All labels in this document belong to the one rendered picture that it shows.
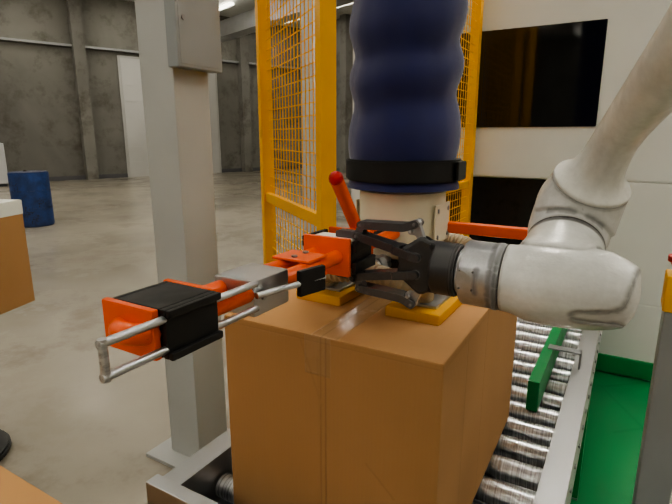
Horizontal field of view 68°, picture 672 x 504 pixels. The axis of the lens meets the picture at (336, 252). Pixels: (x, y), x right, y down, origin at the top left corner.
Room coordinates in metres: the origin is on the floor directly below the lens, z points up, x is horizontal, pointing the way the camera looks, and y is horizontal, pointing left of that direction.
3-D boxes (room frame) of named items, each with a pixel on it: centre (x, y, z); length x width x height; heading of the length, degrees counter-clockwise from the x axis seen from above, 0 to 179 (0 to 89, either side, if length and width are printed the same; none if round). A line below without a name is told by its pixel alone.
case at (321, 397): (1.00, -0.12, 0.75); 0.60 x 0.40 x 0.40; 150
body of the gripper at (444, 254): (0.70, -0.14, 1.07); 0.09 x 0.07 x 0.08; 60
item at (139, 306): (0.49, 0.18, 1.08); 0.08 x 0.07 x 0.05; 149
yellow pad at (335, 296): (1.05, -0.05, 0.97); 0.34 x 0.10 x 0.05; 149
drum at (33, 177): (7.14, 4.34, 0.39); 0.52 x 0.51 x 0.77; 40
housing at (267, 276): (0.60, 0.10, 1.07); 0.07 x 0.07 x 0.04; 59
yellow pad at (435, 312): (0.95, -0.21, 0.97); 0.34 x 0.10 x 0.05; 149
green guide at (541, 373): (1.85, -0.95, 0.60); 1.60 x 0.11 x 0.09; 150
